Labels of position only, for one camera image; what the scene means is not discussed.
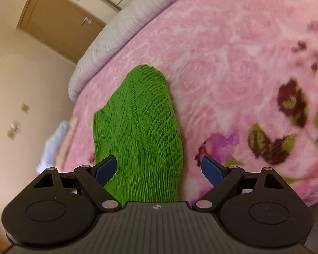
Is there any wall socket plate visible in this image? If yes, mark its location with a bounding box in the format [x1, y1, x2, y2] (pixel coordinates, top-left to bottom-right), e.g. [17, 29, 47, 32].
[7, 122, 21, 141]

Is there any light blue cloth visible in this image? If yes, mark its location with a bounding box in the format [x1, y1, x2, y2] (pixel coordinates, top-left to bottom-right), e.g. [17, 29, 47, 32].
[37, 120, 70, 172]

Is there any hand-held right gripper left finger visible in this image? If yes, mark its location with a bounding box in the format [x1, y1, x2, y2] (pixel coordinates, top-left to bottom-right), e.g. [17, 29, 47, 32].
[33, 156, 120, 212]

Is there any green knit garment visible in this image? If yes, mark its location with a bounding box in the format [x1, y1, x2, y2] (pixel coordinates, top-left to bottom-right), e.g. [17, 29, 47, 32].
[93, 64, 184, 204]

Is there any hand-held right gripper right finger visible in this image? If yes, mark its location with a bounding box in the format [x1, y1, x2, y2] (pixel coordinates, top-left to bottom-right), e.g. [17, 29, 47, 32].
[192, 156, 284, 213]

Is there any brown wooden door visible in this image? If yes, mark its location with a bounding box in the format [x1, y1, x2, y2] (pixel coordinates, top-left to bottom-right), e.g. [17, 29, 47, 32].
[16, 0, 106, 65]

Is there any pink floral blanket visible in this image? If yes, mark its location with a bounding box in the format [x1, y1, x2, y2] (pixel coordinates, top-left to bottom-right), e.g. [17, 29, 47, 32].
[62, 0, 318, 207]

